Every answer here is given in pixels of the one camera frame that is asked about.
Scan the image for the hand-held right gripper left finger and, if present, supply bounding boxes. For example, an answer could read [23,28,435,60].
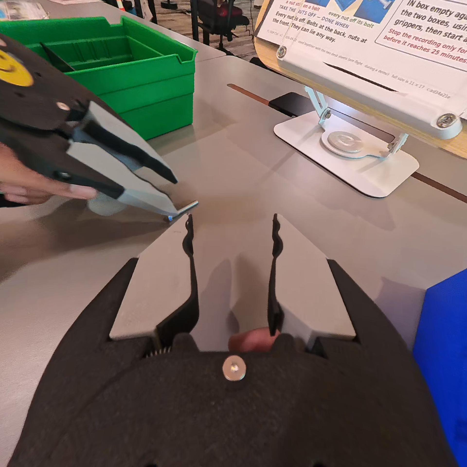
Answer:
[109,215,200,347]

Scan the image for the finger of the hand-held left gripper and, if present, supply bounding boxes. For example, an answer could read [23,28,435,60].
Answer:
[67,142,179,218]
[72,101,179,184]

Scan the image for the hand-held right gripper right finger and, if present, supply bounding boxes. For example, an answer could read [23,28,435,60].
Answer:
[267,214,357,350]

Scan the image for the silver bolt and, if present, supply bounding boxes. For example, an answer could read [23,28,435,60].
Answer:
[167,200,200,222]

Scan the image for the person's left hand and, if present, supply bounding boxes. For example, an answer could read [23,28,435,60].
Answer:
[0,142,98,206]

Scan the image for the person's right hand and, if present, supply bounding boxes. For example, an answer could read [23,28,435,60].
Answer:
[228,327,281,354]

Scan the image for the green plastic bin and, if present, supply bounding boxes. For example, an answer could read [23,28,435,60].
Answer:
[0,15,198,141]

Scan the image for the black bin divider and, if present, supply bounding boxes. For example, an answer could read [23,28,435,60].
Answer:
[39,42,76,72]

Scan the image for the printed leaflet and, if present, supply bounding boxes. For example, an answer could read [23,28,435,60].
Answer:
[0,0,50,21]

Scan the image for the white sign stand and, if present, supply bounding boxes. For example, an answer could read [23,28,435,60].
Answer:
[274,86,420,198]

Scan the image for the black office chair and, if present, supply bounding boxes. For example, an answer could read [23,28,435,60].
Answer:
[190,0,253,52]

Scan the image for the blue plastic bin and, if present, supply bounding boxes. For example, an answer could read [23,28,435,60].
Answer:
[412,268,467,467]

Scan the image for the black flat device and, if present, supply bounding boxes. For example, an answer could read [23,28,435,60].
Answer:
[268,92,315,118]

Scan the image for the printed instruction sheet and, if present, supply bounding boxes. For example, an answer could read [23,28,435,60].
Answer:
[254,0,467,140]

